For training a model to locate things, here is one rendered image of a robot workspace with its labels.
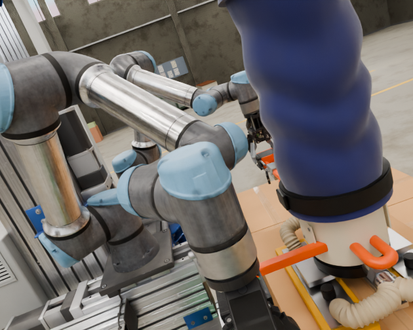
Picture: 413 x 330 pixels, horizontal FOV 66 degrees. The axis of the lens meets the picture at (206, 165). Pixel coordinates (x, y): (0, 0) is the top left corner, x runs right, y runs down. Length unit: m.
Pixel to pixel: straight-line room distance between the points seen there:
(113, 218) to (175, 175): 0.62
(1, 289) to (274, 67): 1.10
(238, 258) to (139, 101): 0.34
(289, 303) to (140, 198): 0.51
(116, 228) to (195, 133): 0.52
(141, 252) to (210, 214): 0.66
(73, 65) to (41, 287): 0.84
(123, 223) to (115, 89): 0.45
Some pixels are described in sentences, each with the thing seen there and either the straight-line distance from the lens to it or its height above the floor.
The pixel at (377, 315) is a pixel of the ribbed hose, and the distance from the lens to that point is 0.68.
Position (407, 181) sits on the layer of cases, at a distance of 2.10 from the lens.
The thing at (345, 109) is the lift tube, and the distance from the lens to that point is 0.60.
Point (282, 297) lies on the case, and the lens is 0.84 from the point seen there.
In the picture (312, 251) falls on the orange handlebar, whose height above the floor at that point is 1.08.
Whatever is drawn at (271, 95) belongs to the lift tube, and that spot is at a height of 1.42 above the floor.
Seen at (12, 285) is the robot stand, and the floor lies 1.07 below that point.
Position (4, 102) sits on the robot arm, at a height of 1.57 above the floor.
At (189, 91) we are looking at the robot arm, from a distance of 1.16.
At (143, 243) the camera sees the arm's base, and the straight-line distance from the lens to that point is 1.00.
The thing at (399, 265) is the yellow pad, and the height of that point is 0.97.
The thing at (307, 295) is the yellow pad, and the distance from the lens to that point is 0.81.
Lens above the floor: 1.52
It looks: 17 degrees down
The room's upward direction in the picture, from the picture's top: 21 degrees counter-clockwise
